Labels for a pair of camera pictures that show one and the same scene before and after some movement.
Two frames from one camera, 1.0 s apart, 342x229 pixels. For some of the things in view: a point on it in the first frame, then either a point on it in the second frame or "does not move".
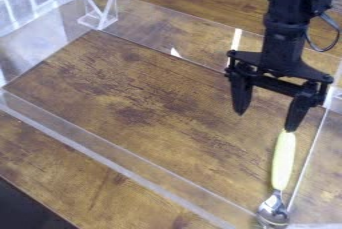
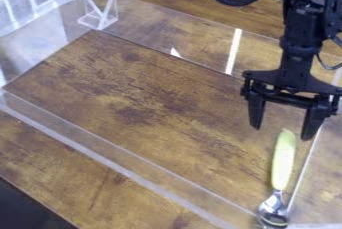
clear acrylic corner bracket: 96,17 does not move
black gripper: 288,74 → 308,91
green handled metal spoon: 273,215 does not move
